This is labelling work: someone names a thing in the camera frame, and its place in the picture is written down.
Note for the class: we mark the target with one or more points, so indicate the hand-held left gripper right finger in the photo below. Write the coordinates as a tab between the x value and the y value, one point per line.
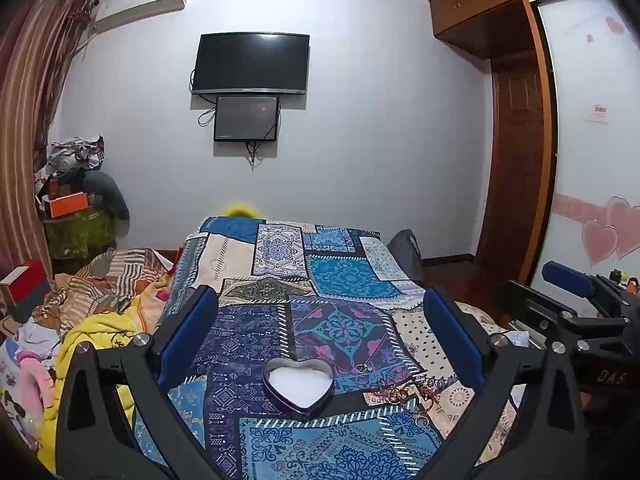
455	342

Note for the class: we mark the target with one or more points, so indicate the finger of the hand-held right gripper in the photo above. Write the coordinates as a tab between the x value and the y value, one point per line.
570	280
525	310

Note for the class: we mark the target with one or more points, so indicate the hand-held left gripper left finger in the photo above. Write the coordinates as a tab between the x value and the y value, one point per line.
187	342

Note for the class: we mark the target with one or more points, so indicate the purple heart-shaped tin box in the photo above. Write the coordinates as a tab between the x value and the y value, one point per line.
298	385

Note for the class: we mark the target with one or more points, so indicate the yellow fleece blanket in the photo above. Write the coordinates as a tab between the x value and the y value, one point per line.
100	350

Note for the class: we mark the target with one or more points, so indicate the striped orange blanket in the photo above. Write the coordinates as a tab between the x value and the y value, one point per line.
105	280

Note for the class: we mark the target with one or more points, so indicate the brown wooden door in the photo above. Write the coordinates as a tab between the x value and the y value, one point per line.
520	170

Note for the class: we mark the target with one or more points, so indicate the white sliding wardrobe door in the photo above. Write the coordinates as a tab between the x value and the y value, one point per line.
590	160

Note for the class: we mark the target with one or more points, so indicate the blue patchwork tablecloth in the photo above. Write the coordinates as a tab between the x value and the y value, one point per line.
330	310

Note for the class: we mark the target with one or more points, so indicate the yellow round object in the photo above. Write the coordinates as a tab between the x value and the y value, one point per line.
241	211

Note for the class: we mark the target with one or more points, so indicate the green printed bag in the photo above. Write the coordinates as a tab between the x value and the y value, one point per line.
75	235

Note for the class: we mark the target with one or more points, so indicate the pink plush cloth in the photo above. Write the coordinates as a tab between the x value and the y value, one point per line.
32	375

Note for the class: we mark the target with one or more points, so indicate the grey cloth bundle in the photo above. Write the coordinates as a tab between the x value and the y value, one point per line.
110	200

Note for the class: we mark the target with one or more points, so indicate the red box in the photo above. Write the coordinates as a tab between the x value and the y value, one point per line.
22	285

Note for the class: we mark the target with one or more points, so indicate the orange box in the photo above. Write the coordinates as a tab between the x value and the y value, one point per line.
67	205

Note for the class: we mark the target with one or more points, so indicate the cartoon print bedsheet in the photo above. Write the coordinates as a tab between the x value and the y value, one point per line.
15	410

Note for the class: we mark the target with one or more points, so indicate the brown striped curtain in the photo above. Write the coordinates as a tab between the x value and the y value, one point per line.
30	110

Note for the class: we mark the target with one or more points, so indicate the wooden wardrobe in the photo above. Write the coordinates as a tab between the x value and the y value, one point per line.
480	5

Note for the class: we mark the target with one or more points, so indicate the white air conditioner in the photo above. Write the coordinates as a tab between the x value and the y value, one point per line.
142	2

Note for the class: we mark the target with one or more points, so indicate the small black wall monitor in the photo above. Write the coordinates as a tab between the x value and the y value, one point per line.
246	118

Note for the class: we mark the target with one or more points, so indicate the black wall television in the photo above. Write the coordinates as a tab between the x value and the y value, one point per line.
250	62

